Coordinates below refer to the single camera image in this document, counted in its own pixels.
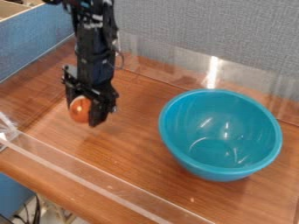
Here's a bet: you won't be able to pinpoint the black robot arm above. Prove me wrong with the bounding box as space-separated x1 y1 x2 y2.
43 0 125 127

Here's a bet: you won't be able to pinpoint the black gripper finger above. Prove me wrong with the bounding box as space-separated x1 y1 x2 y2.
89 98 117 127
66 85 82 105

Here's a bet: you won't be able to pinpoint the black cables under table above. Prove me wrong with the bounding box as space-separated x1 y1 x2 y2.
0 193 45 224

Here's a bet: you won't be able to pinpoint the clear acrylic barrier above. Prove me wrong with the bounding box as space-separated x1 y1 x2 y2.
117 32 299 127
0 33 73 83
0 112 215 224

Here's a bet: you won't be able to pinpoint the brown and white toy mushroom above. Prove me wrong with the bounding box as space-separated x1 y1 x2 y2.
70 95 91 123

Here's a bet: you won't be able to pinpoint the clear acrylic front barrier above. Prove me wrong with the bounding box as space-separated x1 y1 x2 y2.
0 112 215 224

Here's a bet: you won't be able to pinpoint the clear acrylic back barrier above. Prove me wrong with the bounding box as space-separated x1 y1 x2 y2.
117 32 299 127

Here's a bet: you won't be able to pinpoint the clear acrylic left barrier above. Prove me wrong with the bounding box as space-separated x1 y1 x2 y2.
0 33 73 83

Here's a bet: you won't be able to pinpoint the blue plastic bowl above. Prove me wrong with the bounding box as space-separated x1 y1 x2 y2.
159 89 284 182

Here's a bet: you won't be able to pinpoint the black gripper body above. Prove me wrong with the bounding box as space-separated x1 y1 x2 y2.
62 65 119 108

